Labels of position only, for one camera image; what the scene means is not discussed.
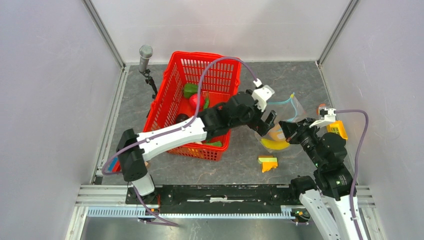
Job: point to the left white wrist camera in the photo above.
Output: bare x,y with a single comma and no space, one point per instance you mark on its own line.
261,94

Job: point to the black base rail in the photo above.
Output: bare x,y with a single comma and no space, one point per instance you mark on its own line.
224,198

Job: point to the green cucumber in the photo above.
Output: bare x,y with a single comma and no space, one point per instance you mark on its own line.
214,144

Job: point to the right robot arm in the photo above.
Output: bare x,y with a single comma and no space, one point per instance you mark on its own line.
331,196

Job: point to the yellow orange peach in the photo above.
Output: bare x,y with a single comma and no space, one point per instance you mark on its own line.
276,133

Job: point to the grey microphone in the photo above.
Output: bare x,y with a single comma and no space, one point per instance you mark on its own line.
145,52

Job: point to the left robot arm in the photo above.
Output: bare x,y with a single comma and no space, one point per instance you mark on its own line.
243,109

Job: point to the long green chili pepper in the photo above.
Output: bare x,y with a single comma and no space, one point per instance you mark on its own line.
206,100

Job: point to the yellow orange toy sandwich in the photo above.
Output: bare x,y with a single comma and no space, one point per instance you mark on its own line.
267,162

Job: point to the blue toy brick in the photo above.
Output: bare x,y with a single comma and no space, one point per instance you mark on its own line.
114,166

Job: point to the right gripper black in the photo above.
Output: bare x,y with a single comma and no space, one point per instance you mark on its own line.
290,129

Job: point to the clear zip top bag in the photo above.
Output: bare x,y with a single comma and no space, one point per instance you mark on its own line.
289,110

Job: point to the yellow banana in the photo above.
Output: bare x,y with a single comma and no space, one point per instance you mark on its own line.
274,145

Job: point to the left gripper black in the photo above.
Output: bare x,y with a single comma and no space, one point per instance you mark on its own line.
258,125

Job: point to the green bell pepper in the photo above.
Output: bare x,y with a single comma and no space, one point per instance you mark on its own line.
189,89

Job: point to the orange half-round block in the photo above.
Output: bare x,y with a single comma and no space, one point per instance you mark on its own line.
320,107

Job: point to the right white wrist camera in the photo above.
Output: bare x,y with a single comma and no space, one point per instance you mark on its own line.
326,117

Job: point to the yellow window toy block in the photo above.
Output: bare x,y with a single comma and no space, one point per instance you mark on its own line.
338,128

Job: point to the red apple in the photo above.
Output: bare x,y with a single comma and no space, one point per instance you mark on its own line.
195,99

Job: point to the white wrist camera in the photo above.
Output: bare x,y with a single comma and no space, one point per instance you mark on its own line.
326,117
261,94

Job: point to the dark purple plum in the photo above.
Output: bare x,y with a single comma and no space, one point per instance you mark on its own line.
181,118

